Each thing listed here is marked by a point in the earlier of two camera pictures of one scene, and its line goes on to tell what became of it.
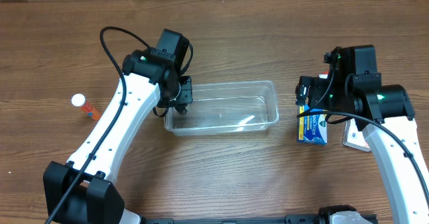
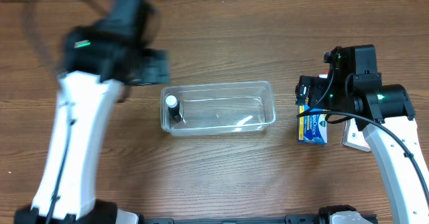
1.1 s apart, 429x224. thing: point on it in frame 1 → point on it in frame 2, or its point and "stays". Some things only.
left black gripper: (184, 94) → (154, 67)
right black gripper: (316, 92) stays
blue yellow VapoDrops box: (312, 129) stays
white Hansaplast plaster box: (354, 138) stays
